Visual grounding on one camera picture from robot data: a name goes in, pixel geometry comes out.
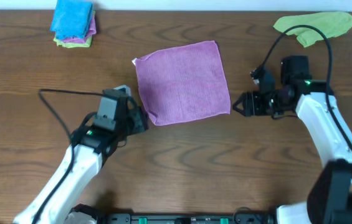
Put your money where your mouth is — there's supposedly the folded blue cloth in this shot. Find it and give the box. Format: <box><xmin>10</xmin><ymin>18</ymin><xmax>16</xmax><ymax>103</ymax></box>
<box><xmin>50</xmin><ymin>0</ymin><xmax>93</xmax><ymax>40</ymax></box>

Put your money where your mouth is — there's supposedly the purple microfiber cloth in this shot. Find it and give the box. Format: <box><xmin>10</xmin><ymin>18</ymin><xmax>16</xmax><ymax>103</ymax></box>
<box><xmin>133</xmin><ymin>40</ymin><xmax>231</xmax><ymax>126</ymax></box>

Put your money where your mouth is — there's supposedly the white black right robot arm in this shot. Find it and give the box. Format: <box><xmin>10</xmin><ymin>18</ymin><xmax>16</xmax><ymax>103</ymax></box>
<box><xmin>232</xmin><ymin>80</ymin><xmax>352</xmax><ymax>223</ymax></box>

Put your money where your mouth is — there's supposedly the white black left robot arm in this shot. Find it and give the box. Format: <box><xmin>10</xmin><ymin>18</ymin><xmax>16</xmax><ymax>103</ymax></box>
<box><xmin>13</xmin><ymin>95</ymin><xmax>147</xmax><ymax>223</ymax></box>

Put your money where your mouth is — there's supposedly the folded purple cloth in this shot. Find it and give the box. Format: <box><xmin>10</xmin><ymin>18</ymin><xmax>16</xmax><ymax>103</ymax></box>
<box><xmin>62</xmin><ymin>12</ymin><xmax>97</xmax><ymax>44</ymax></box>

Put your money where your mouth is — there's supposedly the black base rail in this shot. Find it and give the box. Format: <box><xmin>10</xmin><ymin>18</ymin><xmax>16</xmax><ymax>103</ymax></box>
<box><xmin>102</xmin><ymin>210</ymin><xmax>277</xmax><ymax>224</ymax></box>

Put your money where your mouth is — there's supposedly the green microfiber cloth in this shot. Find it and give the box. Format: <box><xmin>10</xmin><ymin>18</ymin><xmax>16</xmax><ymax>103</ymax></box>
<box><xmin>274</xmin><ymin>12</ymin><xmax>352</xmax><ymax>47</ymax></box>

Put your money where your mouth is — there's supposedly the folded green cloth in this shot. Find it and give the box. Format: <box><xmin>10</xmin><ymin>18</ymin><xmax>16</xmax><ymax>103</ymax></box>
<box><xmin>53</xmin><ymin>11</ymin><xmax>97</xmax><ymax>49</ymax></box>

